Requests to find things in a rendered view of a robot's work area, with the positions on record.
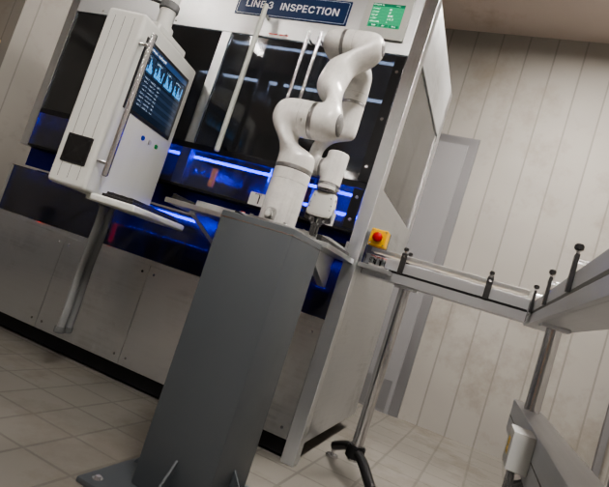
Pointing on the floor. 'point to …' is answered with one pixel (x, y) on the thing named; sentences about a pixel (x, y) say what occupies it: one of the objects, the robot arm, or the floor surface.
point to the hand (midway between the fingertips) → (313, 230)
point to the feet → (354, 459)
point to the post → (360, 235)
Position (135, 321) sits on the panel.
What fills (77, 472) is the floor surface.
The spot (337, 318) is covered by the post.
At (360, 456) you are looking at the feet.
